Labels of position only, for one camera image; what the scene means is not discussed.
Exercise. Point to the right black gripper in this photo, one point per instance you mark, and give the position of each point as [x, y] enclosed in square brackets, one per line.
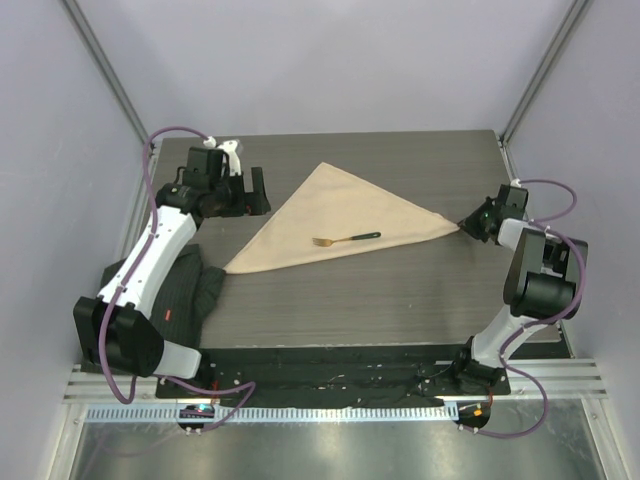
[470, 223]

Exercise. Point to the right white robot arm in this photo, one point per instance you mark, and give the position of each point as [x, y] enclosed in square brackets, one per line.
[544, 283]

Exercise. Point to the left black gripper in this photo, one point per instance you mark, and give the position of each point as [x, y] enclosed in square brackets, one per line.
[251, 204]

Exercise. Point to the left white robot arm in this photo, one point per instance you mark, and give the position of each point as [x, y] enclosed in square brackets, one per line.
[140, 276]

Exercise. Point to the aluminium frame post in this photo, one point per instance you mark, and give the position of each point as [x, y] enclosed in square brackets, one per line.
[101, 60]
[552, 55]

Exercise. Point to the left aluminium frame post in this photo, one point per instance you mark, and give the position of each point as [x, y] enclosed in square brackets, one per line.
[101, 60]

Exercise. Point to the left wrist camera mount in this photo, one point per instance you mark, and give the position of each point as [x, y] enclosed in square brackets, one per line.
[232, 149]

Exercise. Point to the gold fork green handle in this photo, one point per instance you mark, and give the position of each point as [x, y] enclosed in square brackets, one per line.
[325, 243]

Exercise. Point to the white slotted cable duct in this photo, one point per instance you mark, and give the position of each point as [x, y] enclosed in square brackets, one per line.
[158, 413]

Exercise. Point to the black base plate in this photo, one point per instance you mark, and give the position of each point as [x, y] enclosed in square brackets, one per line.
[354, 376]

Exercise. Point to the beige cloth napkin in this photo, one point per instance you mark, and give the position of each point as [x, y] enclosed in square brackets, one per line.
[332, 203]

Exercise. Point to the dark striped button shirt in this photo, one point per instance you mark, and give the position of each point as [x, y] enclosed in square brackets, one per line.
[190, 300]

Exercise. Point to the right aluminium frame post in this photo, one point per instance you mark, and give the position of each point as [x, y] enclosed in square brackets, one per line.
[552, 55]

